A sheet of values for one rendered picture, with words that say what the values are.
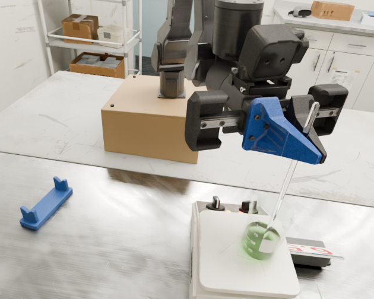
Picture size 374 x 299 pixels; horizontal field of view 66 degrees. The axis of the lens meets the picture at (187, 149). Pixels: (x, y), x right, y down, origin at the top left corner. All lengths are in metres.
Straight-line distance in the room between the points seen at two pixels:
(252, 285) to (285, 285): 0.04
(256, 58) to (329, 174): 0.49
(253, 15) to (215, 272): 0.30
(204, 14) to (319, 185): 0.44
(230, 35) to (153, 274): 0.35
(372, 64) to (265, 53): 2.75
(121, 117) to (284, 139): 0.41
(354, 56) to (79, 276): 2.75
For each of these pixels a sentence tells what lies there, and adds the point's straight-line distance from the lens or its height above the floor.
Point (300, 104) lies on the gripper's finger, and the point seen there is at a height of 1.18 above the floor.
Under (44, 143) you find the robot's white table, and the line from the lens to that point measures 0.74.
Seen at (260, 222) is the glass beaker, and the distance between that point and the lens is 0.34.
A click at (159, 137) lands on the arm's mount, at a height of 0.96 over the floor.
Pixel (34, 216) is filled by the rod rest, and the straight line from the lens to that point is 0.53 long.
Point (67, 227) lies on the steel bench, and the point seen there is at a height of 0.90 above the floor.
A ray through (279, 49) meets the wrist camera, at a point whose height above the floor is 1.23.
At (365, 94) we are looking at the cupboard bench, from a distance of 3.12.
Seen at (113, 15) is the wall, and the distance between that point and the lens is 3.44.
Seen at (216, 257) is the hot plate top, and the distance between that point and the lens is 0.39.
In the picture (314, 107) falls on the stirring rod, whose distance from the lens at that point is 0.27.
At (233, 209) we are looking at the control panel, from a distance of 0.50.
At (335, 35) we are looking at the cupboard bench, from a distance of 2.83.
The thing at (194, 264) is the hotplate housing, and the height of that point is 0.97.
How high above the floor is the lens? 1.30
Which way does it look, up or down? 35 degrees down
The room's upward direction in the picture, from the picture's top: 6 degrees clockwise
